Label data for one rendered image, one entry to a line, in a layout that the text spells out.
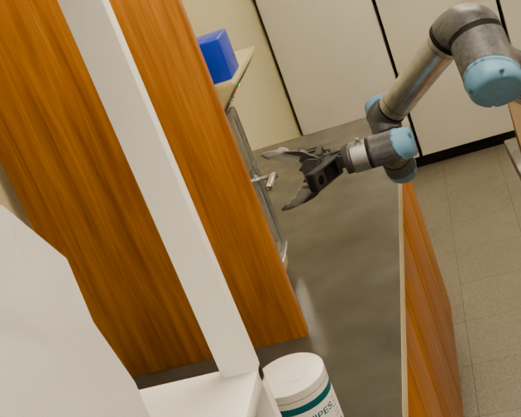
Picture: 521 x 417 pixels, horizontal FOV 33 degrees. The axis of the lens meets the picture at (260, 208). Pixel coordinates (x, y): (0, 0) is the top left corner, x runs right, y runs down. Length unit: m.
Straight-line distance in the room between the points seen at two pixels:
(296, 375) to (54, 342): 0.89
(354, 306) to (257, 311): 0.22
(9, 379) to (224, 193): 1.19
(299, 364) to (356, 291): 0.52
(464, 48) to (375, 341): 0.63
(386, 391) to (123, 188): 0.68
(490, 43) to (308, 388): 0.80
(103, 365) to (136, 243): 1.19
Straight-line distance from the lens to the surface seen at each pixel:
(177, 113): 1.78
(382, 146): 2.05
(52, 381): 0.70
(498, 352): 3.41
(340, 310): 2.01
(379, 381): 1.73
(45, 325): 0.70
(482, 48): 1.87
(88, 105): 1.83
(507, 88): 1.88
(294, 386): 1.53
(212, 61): 1.85
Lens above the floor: 1.89
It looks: 20 degrees down
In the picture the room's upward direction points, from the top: 21 degrees counter-clockwise
